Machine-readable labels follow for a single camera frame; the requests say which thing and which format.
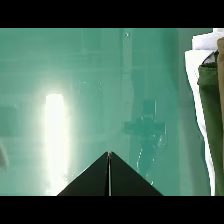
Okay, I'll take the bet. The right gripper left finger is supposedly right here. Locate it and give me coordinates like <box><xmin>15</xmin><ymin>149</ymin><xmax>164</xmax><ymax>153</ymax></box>
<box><xmin>57</xmin><ymin>151</ymin><xmax>110</xmax><ymax>197</ymax></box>

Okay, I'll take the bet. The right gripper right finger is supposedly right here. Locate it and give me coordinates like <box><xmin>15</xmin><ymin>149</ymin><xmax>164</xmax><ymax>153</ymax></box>
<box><xmin>109</xmin><ymin>151</ymin><xmax>164</xmax><ymax>197</ymax></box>

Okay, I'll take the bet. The dark green garment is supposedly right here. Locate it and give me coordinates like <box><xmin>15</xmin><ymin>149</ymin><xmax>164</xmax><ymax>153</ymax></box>
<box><xmin>196</xmin><ymin>61</ymin><xmax>224</xmax><ymax>197</ymax></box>

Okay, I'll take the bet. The brown garment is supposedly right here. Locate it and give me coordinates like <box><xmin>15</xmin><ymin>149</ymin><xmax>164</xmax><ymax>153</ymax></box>
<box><xmin>216</xmin><ymin>37</ymin><xmax>224</xmax><ymax>129</ymax></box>

